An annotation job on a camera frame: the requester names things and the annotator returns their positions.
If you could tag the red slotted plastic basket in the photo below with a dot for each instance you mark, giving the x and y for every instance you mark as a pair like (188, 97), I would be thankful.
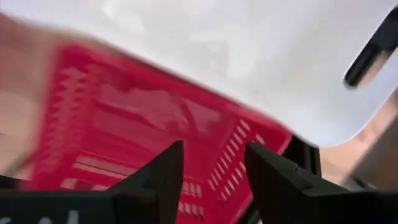
(124, 124)

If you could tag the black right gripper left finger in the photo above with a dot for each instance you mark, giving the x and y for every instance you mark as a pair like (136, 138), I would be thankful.
(124, 208)

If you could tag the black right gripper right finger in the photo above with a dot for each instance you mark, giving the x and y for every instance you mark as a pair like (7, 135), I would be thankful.
(311, 205)

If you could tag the white plastic basket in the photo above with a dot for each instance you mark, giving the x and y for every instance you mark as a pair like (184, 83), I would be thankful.
(217, 46)

